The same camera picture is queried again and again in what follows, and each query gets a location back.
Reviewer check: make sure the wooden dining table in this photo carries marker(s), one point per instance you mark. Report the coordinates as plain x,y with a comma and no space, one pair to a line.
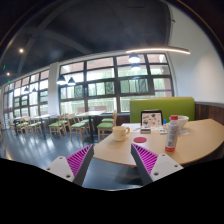
42,117
90,114

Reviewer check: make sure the green upholstered bench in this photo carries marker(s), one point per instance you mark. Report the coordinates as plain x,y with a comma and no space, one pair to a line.
166,106

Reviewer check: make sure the small white flat device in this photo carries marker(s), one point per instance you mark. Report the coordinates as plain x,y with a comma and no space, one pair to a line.
162,131

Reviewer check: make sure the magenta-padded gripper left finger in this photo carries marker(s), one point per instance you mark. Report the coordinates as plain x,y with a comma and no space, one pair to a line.
78,160

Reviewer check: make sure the cream ceramic mug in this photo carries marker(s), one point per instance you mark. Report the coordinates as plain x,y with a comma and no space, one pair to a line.
118,133

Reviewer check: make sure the small white paper slip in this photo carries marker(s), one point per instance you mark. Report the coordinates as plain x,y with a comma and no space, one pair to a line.
184,132

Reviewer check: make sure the green-seated wooden chairs group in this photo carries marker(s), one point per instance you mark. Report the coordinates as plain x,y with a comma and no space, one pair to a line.
78,125

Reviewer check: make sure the black pendant lamps group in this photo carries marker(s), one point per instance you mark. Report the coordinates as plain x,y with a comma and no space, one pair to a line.
61,80

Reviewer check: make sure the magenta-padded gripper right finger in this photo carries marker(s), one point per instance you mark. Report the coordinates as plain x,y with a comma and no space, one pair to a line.
146,160

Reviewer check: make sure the white paper sheet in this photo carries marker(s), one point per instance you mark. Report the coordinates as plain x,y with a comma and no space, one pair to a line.
130,126

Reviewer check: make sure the small blue-capped bottle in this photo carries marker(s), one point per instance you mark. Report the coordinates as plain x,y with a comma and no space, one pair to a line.
164,122

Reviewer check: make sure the sticker-covered black laptop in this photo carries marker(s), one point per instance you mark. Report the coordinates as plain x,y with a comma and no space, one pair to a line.
151,119

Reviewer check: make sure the long curved linear light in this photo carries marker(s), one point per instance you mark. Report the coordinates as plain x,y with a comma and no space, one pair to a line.
156,50

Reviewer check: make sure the red-capped plastic drink bottle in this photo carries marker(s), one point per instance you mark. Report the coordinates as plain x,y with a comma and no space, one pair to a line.
172,135

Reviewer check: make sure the flat round red coaster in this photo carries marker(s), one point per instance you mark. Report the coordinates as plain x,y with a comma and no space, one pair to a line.
140,139

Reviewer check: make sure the white ceramic bowl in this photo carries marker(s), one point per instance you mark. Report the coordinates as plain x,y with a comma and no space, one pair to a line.
184,120

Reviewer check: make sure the small dark box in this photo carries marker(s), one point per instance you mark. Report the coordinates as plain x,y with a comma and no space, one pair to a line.
145,130

